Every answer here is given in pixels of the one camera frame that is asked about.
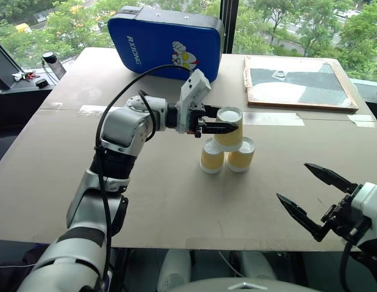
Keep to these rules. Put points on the crumpled white paper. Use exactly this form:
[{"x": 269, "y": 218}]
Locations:
[{"x": 17, "y": 76}]

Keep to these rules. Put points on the silver robot torso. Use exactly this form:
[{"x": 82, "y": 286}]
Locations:
[{"x": 237, "y": 286}]

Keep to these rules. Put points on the purple cloth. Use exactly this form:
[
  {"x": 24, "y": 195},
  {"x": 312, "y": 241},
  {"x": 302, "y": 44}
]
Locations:
[{"x": 11, "y": 267}]

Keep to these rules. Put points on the small red object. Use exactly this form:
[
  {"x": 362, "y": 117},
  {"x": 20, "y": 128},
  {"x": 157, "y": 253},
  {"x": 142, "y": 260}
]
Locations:
[{"x": 30, "y": 75}]

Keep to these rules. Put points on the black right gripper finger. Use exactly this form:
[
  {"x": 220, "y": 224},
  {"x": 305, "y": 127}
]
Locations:
[
  {"x": 301, "y": 214},
  {"x": 331, "y": 178}
]

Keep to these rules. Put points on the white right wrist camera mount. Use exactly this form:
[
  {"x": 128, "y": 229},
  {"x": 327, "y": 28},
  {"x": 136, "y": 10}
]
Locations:
[{"x": 369, "y": 200}]

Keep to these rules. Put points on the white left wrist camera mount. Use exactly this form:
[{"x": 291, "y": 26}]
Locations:
[{"x": 191, "y": 91}]

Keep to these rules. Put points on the black cylinder device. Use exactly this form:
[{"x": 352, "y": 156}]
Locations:
[{"x": 49, "y": 57}]

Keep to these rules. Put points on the black slanted panel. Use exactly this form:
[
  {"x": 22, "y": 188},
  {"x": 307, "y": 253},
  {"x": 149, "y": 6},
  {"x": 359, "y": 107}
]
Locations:
[{"x": 4, "y": 65}]

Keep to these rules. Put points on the blue padded kick shield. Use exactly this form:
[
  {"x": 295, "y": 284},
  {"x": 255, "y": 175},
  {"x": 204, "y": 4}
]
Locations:
[{"x": 164, "y": 39}]

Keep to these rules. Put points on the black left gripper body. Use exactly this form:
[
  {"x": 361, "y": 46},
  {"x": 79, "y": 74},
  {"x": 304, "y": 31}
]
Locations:
[{"x": 195, "y": 117}]

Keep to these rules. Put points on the clear tape strip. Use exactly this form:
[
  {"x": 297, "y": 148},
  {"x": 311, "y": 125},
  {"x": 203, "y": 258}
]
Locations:
[{"x": 361, "y": 120}]

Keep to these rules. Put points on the black side table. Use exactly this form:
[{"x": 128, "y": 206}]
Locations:
[{"x": 20, "y": 103}]

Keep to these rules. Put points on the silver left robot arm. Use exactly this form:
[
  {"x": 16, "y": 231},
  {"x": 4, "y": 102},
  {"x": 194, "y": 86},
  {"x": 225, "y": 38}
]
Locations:
[{"x": 118, "y": 127}]

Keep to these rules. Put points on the small white tape roll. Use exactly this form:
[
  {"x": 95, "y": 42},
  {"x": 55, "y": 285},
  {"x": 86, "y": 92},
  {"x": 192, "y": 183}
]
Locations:
[{"x": 279, "y": 74}]

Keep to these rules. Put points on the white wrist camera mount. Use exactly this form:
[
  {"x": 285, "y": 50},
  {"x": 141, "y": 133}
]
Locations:
[
  {"x": 191, "y": 91},
  {"x": 369, "y": 200}
]

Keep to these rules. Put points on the yellow paper cup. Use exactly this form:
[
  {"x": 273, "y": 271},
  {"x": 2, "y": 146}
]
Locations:
[
  {"x": 228, "y": 138},
  {"x": 240, "y": 158},
  {"x": 211, "y": 161}
]

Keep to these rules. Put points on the small black round object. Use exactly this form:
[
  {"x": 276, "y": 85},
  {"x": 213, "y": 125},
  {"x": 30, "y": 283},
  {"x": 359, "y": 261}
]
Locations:
[{"x": 41, "y": 83}]

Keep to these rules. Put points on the black window frame post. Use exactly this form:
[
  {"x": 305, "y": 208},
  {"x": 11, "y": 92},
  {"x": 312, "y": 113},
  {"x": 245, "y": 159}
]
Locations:
[{"x": 229, "y": 24}]

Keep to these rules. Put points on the wooden framed board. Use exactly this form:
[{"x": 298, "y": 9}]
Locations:
[{"x": 298, "y": 86}]

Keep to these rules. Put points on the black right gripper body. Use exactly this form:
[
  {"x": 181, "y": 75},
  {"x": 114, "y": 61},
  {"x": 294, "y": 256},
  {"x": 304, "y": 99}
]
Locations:
[{"x": 343, "y": 220}]

